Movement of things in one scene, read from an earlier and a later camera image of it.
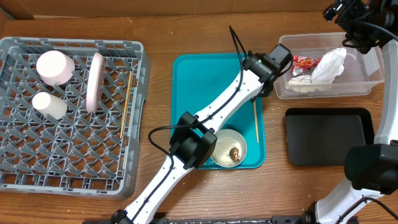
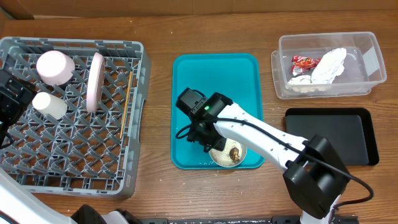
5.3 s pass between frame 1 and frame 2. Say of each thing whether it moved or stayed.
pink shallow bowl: stayed
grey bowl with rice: stayed
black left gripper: moved
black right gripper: moved
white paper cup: stayed
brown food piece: stayed
